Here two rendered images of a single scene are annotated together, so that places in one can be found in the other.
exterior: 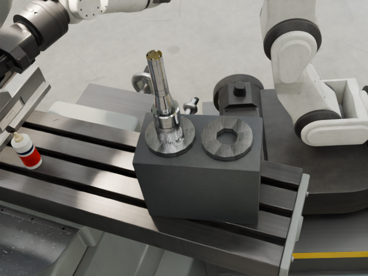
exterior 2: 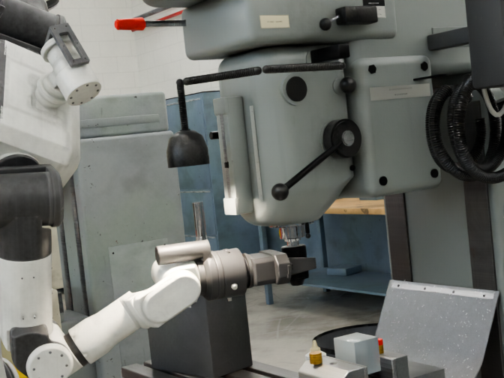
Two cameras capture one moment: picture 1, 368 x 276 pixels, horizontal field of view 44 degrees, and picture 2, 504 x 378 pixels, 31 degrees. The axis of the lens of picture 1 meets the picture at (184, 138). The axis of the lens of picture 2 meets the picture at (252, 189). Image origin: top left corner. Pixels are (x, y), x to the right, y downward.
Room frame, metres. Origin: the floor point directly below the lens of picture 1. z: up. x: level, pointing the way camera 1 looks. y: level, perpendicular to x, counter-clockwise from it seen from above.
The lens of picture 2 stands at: (2.20, 1.12, 1.47)
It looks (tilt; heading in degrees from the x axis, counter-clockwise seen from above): 3 degrees down; 210
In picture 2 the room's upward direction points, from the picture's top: 6 degrees counter-clockwise
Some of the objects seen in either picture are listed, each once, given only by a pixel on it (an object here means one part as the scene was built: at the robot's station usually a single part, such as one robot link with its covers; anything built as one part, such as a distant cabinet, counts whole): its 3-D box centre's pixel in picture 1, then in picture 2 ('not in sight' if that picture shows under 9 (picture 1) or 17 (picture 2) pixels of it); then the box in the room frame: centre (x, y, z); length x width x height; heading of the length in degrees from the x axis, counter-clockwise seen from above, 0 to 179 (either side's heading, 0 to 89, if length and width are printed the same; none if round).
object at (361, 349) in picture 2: not in sight; (357, 354); (0.77, 0.49, 1.08); 0.06 x 0.05 x 0.06; 60
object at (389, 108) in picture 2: not in sight; (362, 128); (0.53, 0.44, 1.47); 0.24 x 0.19 x 0.26; 62
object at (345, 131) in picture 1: (331, 112); not in sight; (0.90, -0.47, 0.68); 0.21 x 0.20 x 0.13; 81
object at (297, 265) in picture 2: not in sight; (301, 265); (0.72, 0.37, 1.23); 0.06 x 0.02 x 0.03; 137
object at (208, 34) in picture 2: not in sight; (289, 23); (0.66, 0.37, 1.68); 0.34 x 0.24 x 0.10; 152
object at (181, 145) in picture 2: not in sight; (187, 148); (0.90, 0.27, 1.47); 0.07 x 0.07 x 0.06
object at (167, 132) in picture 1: (167, 122); not in sight; (0.51, 0.02, 1.19); 0.05 x 0.05 x 0.06
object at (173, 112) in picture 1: (165, 109); not in sight; (0.51, 0.02, 1.23); 0.05 x 0.05 x 0.01
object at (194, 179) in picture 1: (202, 167); (196, 324); (0.50, -0.03, 1.07); 0.22 x 0.12 x 0.20; 74
